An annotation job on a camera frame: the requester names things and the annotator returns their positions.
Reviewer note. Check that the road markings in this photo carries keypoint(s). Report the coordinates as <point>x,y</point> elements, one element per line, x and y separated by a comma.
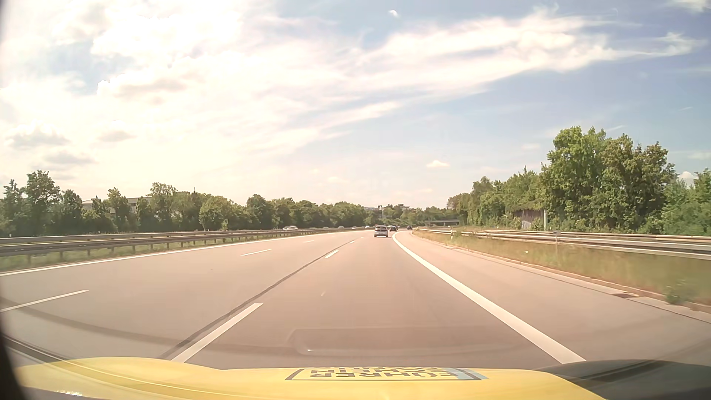
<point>500,312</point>

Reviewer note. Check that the silver car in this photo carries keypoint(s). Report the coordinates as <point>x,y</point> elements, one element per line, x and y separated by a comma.
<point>381,231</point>

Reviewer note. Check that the car's own bonnet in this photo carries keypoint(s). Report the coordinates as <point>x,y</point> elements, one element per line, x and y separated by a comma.
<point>311,383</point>

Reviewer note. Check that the grass verge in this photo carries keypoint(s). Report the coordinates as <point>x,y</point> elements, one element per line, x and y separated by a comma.
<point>611,268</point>

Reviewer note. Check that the pale building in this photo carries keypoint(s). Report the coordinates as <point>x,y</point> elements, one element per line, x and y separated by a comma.
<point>133,203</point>

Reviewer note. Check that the concrete bridge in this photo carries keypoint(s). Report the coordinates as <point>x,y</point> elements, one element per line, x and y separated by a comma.
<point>442,222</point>

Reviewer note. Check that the grey asphalt road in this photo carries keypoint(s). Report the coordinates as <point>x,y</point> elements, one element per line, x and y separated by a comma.
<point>377,289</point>

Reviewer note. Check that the marker post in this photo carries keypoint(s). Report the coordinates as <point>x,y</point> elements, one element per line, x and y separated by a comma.
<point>556,238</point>

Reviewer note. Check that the row of trees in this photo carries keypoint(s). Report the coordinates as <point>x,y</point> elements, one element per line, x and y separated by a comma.
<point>600,183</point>
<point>183,214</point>

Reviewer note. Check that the grey metal guard rail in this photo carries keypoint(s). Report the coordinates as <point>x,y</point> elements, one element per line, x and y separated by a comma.
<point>611,240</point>
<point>111,242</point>

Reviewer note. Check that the wooden noise barrier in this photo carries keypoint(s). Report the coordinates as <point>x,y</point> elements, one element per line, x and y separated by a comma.
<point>527,218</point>

